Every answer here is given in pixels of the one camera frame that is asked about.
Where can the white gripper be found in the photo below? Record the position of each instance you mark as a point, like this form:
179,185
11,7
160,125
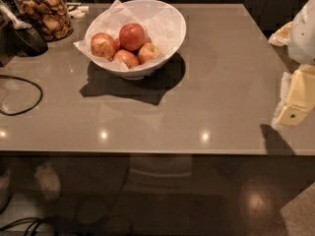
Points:
303,38

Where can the glass jar of dried chips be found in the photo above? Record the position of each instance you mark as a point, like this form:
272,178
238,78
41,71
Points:
51,16

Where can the white paper liner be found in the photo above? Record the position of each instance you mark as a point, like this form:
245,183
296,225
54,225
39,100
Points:
164,23

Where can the white bowl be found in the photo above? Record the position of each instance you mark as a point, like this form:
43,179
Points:
138,72

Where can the black appliance with silver handle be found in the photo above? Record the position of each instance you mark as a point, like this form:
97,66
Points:
19,36

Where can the small white items behind jar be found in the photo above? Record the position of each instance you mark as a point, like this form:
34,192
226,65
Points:
77,11

